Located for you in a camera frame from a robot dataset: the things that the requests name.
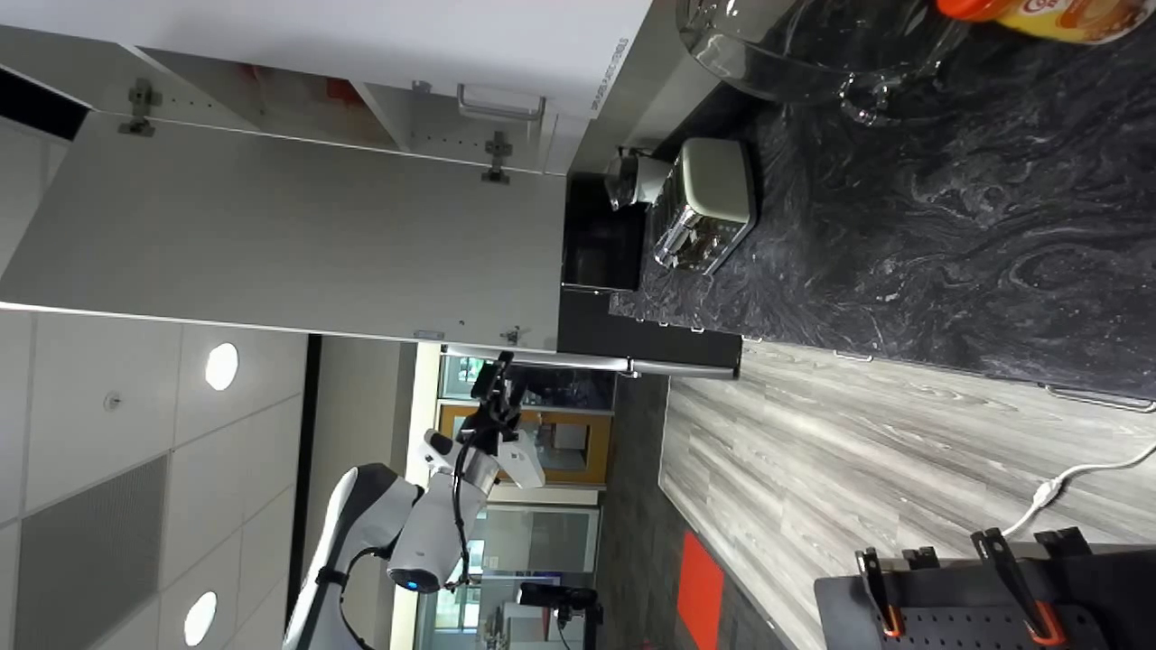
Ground silver cabinet handle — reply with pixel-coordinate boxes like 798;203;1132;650
456;82;550;130

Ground metal cabinet hinge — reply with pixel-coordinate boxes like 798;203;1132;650
480;130;512;185

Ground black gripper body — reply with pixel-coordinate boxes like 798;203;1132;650
459;351;524;456

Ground white kitchen cabinet body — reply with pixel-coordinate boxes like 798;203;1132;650
0;0;651;173

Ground white cable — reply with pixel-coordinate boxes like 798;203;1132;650
1002;436;1156;540

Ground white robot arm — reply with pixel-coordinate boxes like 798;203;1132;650
282;351;546;650

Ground white cabinet door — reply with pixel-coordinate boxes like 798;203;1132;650
0;117;563;351

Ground orange lidded jar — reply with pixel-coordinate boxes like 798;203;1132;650
931;0;1156;46

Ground clear glass pitcher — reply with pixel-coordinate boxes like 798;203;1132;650
675;0;970;127

